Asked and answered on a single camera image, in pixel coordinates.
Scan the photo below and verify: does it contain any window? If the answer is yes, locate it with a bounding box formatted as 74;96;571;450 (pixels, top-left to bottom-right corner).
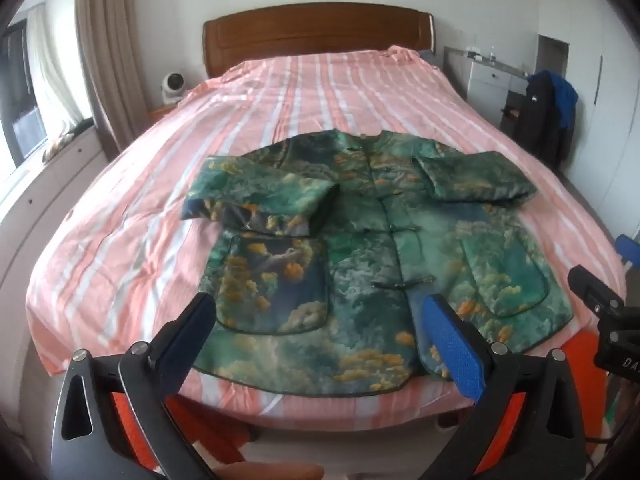
0;20;48;171

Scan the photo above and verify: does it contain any beige curtain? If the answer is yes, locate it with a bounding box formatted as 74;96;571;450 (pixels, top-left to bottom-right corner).
75;0;151;161

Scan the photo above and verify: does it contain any low white cabinet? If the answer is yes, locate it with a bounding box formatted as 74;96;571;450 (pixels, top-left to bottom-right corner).
0;125;110;311

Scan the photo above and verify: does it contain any person's left hand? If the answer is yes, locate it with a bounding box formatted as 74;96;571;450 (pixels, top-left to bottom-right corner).
211;462;326;480

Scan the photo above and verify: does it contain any white wardrobe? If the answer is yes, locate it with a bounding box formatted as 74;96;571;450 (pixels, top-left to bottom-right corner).
536;0;640;241

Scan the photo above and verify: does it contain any green floral padded jacket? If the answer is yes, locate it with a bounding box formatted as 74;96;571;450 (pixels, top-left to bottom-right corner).
181;129;575;398

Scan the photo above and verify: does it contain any grey top desk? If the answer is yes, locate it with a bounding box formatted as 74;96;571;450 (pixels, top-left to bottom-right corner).
444;46;531;106

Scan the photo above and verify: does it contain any small white fan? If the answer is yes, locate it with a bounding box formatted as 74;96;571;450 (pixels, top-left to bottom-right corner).
161;72;188;106

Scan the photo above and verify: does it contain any wooden nightstand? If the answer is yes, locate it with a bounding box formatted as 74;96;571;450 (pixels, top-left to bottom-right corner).
148;104;185;123

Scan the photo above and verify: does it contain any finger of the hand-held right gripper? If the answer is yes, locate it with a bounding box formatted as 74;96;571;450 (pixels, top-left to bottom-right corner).
568;264;628;316
615;234;640;266

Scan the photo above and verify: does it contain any wooden headboard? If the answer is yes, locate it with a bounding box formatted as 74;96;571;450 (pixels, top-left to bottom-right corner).
202;2;436;81

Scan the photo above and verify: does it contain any white drawer unit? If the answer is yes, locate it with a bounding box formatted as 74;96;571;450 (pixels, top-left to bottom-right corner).
467;62;528;128

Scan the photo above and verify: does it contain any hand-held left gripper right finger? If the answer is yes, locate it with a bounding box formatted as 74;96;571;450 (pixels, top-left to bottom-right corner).
415;294;588;480

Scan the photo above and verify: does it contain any orange cloth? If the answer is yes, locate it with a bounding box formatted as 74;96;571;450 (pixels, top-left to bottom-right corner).
107;330;621;480

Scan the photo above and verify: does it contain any pink striped bedspread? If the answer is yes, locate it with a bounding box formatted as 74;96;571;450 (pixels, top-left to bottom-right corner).
25;45;628;418

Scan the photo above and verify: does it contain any white sheer curtain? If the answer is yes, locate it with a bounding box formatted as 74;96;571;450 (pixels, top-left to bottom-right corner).
27;2;93;131

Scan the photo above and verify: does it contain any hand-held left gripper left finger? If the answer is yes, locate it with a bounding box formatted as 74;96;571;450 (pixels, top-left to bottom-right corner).
52;292;221;480

